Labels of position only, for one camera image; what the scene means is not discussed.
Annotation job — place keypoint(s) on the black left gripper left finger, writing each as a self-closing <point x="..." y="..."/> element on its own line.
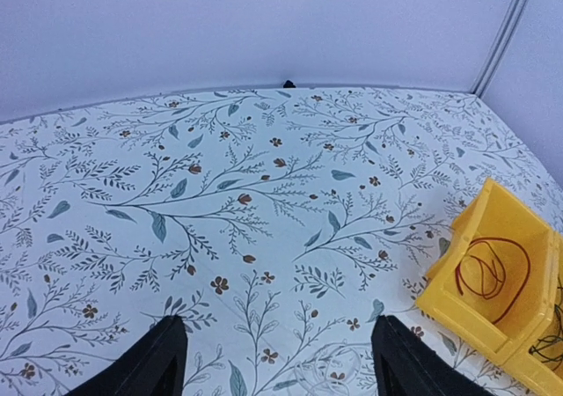
<point x="154" y="365"/>

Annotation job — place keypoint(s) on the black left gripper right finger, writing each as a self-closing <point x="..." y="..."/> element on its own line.
<point x="404" y="365"/>

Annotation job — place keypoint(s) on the yellow three-compartment bin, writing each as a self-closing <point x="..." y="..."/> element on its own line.
<point x="498" y="287"/>

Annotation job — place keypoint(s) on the floral table mat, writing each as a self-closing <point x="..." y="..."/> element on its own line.
<point x="278" y="224"/>

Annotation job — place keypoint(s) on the right aluminium frame post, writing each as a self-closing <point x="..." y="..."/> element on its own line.
<point x="502" y="40"/>

